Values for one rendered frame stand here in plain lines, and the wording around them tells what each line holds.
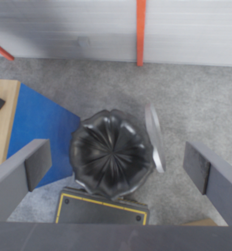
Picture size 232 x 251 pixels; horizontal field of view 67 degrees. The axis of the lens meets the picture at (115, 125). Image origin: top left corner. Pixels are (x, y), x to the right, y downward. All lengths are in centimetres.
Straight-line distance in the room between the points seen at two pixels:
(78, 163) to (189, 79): 130
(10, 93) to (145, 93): 119
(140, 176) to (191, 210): 88
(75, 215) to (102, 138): 66
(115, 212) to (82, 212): 24
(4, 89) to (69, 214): 99
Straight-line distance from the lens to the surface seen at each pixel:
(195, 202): 180
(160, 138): 169
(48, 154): 17
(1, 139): 96
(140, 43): 155
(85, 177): 108
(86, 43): 165
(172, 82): 184
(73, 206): 150
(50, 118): 125
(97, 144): 117
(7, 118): 96
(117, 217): 145
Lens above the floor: 168
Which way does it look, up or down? 79 degrees down
